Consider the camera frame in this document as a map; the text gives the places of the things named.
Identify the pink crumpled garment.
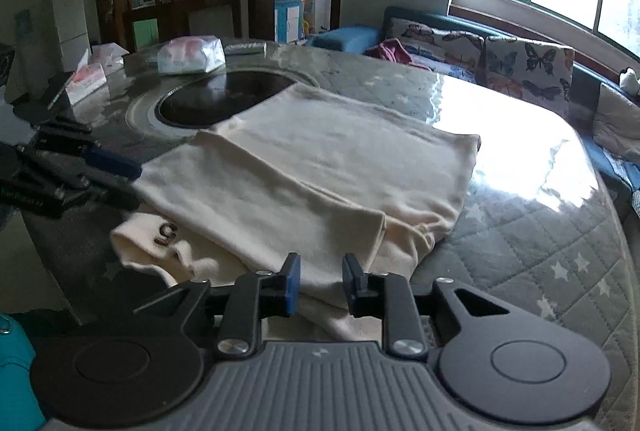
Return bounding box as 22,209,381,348
364,38,430,70

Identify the cream knit garment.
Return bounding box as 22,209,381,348
111,84,480,340

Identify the butterfly cushion right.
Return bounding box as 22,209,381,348
485,36,575,118

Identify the black round induction cooktop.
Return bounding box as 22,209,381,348
154,70,295,129

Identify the white pink tissue pack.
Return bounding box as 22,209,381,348
157,36,226,75

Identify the grey quilted star tablecloth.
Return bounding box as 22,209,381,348
23,43,639,430

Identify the butterfly cushion left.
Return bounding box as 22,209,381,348
387,17,484,73

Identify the white refrigerator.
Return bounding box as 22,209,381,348
52,0,90,72

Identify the butterfly cushion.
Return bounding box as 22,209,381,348
485,36,575,118
387,17,484,73

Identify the blue white toy cabinet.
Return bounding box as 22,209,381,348
273,0,307,43

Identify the pink white tissue box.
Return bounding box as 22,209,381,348
65,63,106,105

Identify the grey plain cushion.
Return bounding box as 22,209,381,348
592,84,640,164

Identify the grey remote control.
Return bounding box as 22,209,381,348
224,41,267,56

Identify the blue corner sofa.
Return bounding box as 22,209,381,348
310,6,639,210

